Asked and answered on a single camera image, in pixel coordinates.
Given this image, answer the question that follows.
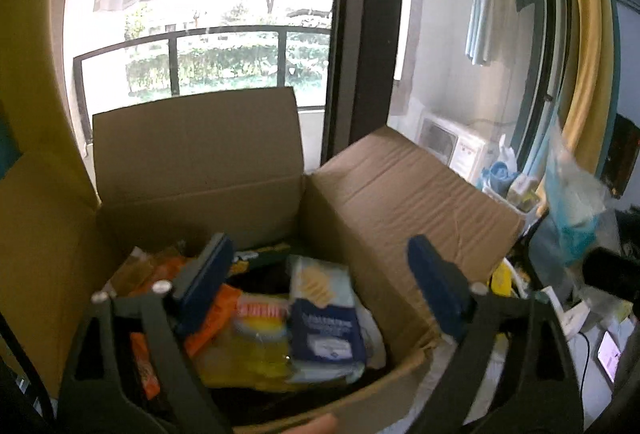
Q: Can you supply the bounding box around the yellow plastic bag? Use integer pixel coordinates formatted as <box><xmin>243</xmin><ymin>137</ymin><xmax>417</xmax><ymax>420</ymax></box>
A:
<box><xmin>487</xmin><ymin>261</ymin><xmax>521</xmax><ymax>297</ymax></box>

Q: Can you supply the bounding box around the yellow chip bag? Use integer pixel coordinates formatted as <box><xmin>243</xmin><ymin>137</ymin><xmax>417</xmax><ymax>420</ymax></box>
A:
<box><xmin>197</xmin><ymin>291</ymin><xmax>301</xmax><ymax>390</ymax></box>

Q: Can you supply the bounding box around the yellow curtain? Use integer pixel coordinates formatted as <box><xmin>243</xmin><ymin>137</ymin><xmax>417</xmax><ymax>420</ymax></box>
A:
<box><xmin>0</xmin><ymin>0</ymin><xmax>96</xmax><ymax>195</ymax></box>
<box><xmin>550</xmin><ymin>0</ymin><xmax>621</xmax><ymax>175</ymax></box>

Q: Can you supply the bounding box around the orange brown snack packet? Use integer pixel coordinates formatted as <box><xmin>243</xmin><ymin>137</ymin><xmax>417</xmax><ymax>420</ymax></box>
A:
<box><xmin>107</xmin><ymin>244</ymin><xmax>201</xmax><ymax>297</ymax></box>

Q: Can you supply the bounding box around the white outdoor air conditioner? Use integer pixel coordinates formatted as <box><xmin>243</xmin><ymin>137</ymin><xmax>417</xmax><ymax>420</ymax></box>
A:
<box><xmin>417</xmin><ymin>111</ymin><xmax>493</xmax><ymax>182</ymax></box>

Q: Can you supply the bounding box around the white power strip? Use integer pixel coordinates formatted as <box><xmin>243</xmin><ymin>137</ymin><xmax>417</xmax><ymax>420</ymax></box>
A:
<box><xmin>542</xmin><ymin>286</ymin><xmax>591</xmax><ymax>340</ymax></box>

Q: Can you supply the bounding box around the cardboard box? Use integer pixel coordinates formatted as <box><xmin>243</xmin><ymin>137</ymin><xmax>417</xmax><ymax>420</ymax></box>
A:
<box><xmin>0</xmin><ymin>86</ymin><xmax>526</xmax><ymax>434</ymax></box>

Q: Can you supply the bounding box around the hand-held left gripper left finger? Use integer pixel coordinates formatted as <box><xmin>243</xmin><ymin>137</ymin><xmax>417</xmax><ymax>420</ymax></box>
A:
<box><xmin>57</xmin><ymin>233</ymin><xmax>236</xmax><ymax>434</ymax></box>

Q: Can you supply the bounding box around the black balcony railing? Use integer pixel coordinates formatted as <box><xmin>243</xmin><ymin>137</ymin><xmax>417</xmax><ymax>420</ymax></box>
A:
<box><xmin>72</xmin><ymin>26</ymin><xmax>333</xmax><ymax>145</ymax></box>

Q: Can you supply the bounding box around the white plastic bag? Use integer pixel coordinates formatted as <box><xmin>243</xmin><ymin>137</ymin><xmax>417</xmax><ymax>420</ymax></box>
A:
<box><xmin>497</xmin><ymin>134</ymin><xmax>519</xmax><ymax>171</ymax></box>

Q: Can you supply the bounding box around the blue white cracker packet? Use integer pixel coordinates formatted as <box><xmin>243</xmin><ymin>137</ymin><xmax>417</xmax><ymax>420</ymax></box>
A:
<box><xmin>287</xmin><ymin>255</ymin><xmax>371</xmax><ymax>382</ymax></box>

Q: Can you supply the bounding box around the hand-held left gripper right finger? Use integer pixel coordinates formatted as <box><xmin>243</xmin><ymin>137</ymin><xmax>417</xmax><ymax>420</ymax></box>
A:
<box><xmin>405</xmin><ymin>235</ymin><xmax>586</xmax><ymax>434</ymax></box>

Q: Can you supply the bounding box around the white plastic basket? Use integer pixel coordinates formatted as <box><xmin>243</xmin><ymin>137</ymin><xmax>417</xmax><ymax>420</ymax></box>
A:
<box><xmin>477</xmin><ymin>161</ymin><xmax>543</xmax><ymax>215</ymax></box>

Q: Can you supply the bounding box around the black window frame post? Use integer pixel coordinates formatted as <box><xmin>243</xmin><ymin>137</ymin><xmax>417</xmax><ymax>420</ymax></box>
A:
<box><xmin>320</xmin><ymin>0</ymin><xmax>408</xmax><ymax>165</ymax></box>

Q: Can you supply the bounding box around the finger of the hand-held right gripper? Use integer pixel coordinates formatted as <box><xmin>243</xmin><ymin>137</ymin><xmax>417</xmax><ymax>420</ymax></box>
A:
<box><xmin>582</xmin><ymin>246</ymin><xmax>640</xmax><ymax>302</ymax></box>

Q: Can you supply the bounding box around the smartphone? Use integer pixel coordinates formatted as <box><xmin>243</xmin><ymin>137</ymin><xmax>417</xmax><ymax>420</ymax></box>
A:
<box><xmin>597</xmin><ymin>331</ymin><xmax>623</xmax><ymax>385</ymax></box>

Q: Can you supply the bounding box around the hanging light blue towel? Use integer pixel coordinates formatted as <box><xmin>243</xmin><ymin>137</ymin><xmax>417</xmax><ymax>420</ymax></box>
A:
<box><xmin>465</xmin><ymin>0</ymin><xmax>496</xmax><ymax>67</ymax></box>

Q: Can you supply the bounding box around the clear blue snack packet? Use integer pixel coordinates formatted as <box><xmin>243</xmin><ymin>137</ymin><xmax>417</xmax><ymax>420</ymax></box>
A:
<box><xmin>530</xmin><ymin>119</ymin><xmax>608</xmax><ymax>269</ymax></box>

